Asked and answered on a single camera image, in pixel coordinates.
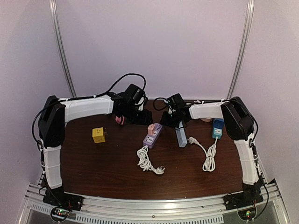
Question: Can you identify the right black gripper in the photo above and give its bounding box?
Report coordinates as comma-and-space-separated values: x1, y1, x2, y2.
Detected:
160, 111, 181, 128

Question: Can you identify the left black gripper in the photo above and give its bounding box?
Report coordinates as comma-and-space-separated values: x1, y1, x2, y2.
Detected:
121, 104, 153, 126

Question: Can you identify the light blue power strip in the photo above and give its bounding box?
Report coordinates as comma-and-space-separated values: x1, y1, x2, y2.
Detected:
175, 126, 187, 148

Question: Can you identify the pink charger plug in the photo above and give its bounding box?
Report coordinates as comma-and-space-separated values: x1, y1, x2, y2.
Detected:
147, 124, 155, 135

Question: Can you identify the purple power strip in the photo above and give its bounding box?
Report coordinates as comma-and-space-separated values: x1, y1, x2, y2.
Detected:
143, 123, 163, 148

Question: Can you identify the yellow cube adapter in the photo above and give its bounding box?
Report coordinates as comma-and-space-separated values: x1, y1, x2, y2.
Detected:
92, 127, 106, 144

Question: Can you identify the teal blue socket box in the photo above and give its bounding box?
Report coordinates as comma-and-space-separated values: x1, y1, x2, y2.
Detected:
212, 119, 225, 140

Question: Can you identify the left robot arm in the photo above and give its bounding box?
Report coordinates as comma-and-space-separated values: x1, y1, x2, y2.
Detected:
37, 92, 153, 207

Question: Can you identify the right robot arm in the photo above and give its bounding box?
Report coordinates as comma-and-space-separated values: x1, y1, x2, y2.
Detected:
160, 94, 260, 185

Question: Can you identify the pink flat adapter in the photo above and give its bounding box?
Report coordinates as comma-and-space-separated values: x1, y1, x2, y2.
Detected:
115, 116, 125, 126

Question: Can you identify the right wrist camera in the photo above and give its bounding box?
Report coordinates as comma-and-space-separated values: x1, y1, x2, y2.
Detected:
167, 93, 186, 111

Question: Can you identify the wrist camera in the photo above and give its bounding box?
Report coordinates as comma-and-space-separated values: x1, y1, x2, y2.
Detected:
167, 93, 186, 111
124, 84, 145, 104

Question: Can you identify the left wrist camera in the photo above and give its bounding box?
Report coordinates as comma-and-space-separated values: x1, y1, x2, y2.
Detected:
124, 84, 145, 104

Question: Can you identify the white coiled strip cable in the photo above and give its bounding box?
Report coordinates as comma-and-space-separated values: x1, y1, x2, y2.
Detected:
136, 146, 165, 176

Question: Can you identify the white cable with plug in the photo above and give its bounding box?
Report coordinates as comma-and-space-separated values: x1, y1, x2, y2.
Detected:
187, 136, 218, 173

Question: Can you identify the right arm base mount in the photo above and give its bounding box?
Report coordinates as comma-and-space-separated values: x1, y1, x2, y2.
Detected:
223, 182, 263, 210

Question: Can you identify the right aluminium frame post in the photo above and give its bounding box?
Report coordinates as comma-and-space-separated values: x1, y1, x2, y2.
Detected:
227, 0, 255, 99

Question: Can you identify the aluminium frame post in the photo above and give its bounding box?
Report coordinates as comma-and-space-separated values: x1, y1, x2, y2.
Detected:
49, 0, 77, 98
227, 0, 255, 99

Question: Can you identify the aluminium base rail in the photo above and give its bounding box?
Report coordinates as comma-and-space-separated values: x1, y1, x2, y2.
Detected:
20, 179, 290, 224

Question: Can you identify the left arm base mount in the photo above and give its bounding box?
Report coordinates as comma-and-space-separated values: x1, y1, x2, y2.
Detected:
43, 186, 83, 211

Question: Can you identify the left aluminium frame post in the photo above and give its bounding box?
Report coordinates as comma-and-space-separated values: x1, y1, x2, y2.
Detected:
49, 0, 77, 98

